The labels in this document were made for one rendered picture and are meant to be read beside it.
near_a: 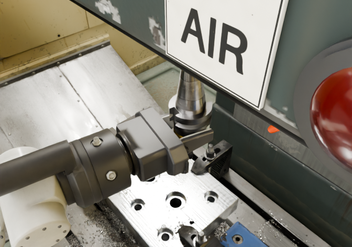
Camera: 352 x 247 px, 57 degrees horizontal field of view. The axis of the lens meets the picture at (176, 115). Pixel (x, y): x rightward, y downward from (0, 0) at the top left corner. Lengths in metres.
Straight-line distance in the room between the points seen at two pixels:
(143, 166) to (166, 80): 1.41
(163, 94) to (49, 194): 1.35
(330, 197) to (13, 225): 0.88
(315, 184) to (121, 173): 0.76
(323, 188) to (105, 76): 1.00
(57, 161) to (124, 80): 1.15
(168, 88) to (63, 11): 0.66
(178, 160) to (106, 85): 1.09
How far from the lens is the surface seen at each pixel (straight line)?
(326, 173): 1.01
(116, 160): 0.42
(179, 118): 0.45
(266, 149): 1.12
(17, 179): 0.40
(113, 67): 1.55
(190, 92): 0.43
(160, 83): 1.79
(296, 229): 0.90
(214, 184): 0.81
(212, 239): 0.48
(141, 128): 0.46
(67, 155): 0.39
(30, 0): 1.41
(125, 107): 1.44
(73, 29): 1.52
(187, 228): 0.73
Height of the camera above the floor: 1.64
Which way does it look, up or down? 42 degrees down
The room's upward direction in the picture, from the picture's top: straight up
